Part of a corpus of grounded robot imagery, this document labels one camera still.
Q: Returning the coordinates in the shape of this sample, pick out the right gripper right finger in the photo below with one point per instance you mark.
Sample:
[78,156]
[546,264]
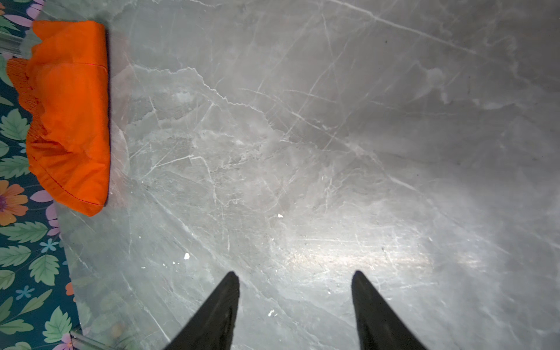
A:
[378,326]

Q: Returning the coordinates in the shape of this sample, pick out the orange shorts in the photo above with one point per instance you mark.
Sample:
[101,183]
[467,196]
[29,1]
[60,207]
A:
[65,86]

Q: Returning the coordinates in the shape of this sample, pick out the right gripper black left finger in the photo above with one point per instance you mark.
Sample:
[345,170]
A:
[211,327]

